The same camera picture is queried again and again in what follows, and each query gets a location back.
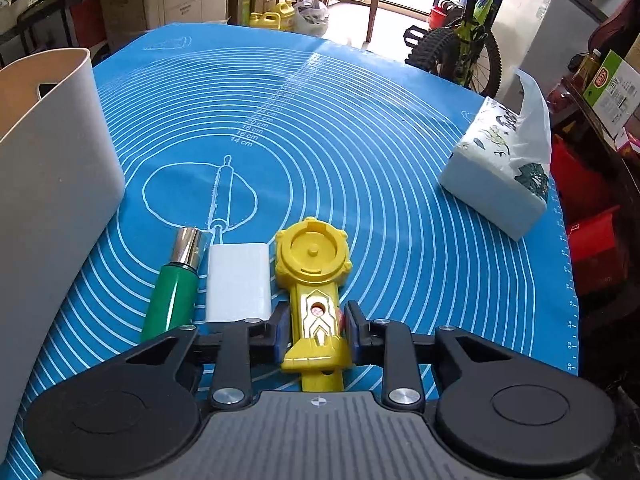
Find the plain brown cardboard box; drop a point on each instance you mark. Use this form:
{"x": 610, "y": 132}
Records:
{"x": 122, "y": 10}

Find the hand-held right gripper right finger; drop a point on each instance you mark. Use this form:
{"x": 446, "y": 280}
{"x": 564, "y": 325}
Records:
{"x": 356, "y": 330}

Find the dark wooden bench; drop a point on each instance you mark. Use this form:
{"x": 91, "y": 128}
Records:
{"x": 600, "y": 135}

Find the red paper bag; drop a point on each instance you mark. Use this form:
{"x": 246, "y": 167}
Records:
{"x": 580, "y": 175}
{"x": 600, "y": 250}

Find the dark red guitar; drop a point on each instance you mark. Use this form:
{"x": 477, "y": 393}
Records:
{"x": 617, "y": 25}

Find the amber drink bottle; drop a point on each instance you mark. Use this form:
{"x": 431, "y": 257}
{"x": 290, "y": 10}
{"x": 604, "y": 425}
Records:
{"x": 585, "y": 70}

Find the white power adapter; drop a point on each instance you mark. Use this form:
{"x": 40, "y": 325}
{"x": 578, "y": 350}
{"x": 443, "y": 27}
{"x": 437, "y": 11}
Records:
{"x": 237, "y": 280}

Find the white plastic bag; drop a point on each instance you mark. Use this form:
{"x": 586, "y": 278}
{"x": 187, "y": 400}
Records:
{"x": 310, "y": 17}

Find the green and white carton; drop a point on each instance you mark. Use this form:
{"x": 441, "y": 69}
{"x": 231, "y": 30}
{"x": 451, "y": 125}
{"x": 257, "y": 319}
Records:
{"x": 612, "y": 90}

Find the green and black bicycle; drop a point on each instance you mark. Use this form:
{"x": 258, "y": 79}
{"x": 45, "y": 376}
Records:
{"x": 450, "y": 55}

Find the yellow toy launcher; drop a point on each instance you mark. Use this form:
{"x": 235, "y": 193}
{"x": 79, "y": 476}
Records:
{"x": 312, "y": 260}

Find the white chest freezer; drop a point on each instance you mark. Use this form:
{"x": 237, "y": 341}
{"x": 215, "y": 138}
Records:
{"x": 540, "y": 25}

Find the green bottle with chrome cap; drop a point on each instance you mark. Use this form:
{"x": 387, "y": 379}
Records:
{"x": 170, "y": 300}

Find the white printed tissue box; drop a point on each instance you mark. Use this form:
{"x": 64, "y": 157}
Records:
{"x": 490, "y": 190}

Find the blue silicone baking mat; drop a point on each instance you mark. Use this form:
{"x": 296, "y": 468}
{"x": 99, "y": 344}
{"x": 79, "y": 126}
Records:
{"x": 375, "y": 160}

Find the beige plastic storage bin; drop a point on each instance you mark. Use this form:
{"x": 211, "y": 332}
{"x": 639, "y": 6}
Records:
{"x": 50, "y": 210}

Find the red bucket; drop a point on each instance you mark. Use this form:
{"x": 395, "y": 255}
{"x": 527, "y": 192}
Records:
{"x": 441, "y": 17}

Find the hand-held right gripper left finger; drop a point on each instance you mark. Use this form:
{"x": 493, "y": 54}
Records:
{"x": 280, "y": 332}

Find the yellow plastic jug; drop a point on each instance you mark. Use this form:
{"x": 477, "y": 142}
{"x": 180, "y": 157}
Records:
{"x": 262, "y": 21}
{"x": 286, "y": 15}

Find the black utility cart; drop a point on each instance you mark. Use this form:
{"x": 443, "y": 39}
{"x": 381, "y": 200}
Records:
{"x": 25, "y": 25}

